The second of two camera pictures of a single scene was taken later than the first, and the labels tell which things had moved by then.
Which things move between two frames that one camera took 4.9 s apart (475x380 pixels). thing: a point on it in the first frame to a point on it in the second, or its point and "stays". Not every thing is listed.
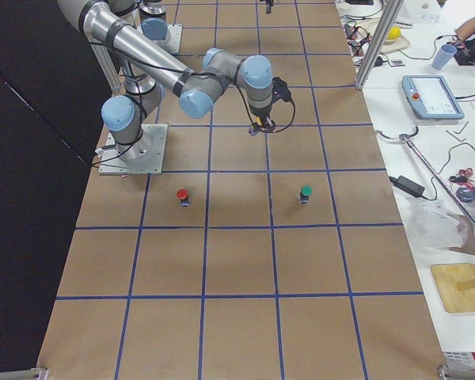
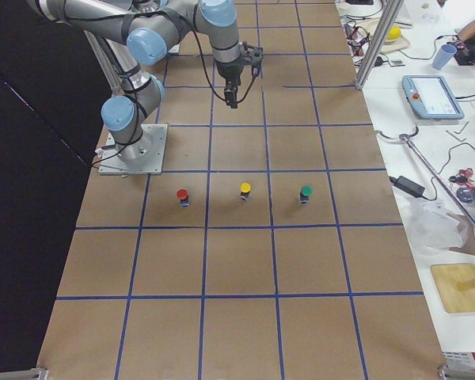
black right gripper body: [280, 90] to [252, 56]
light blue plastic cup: [446, 52] stays
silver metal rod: [404, 137] stays
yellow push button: [254, 129] to [245, 188]
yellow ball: [393, 32] stays
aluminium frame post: [392, 12] stays
